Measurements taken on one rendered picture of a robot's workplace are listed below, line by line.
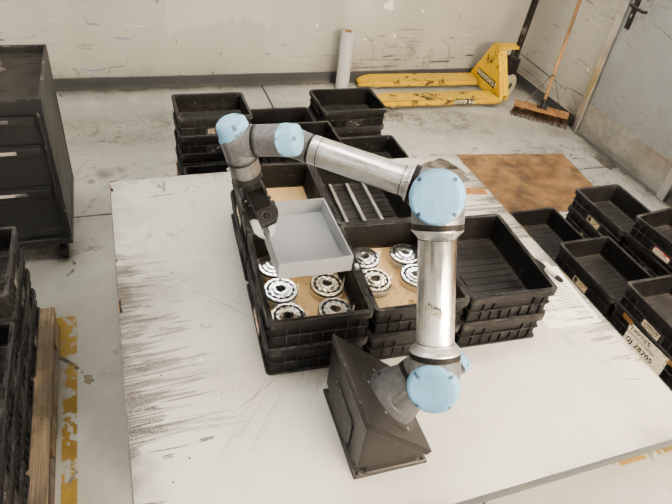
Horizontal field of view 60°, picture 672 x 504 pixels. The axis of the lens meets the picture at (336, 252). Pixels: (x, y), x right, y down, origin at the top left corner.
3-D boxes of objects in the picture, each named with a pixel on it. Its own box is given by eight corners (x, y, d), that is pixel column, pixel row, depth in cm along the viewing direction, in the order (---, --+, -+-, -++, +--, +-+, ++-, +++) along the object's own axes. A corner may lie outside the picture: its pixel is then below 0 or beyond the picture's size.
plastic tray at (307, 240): (351, 270, 154) (353, 256, 151) (277, 279, 147) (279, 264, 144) (322, 211, 173) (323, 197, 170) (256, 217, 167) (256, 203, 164)
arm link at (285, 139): (308, 124, 139) (265, 125, 141) (294, 120, 128) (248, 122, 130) (308, 157, 140) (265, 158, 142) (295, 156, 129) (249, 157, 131)
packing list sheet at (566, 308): (605, 321, 202) (606, 320, 201) (551, 332, 194) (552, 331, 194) (551, 261, 225) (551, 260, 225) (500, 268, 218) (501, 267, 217)
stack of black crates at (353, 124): (359, 150, 388) (369, 87, 360) (376, 174, 367) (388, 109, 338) (302, 154, 375) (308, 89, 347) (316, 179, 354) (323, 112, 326)
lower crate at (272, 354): (363, 365, 174) (369, 338, 167) (265, 379, 166) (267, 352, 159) (330, 277, 203) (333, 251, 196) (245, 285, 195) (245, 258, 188)
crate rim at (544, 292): (557, 295, 178) (560, 289, 176) (470, 306, 170) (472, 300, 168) (497, 218, 207) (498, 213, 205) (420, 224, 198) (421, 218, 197)
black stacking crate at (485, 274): (545, 316, 184) (558, 290, 177) (462, 327, 176) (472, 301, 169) (489, 239, 213) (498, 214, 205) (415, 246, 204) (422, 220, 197)
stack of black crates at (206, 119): (241, 158, 363) (241, 91, 334) (251, 185, 342) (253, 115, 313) (175, 163, 350) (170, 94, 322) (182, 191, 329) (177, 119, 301)
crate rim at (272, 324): (374, 318, 161) (375, 312, 160) (268, 331, 153) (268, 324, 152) (336, 230, 190) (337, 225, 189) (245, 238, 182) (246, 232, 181)
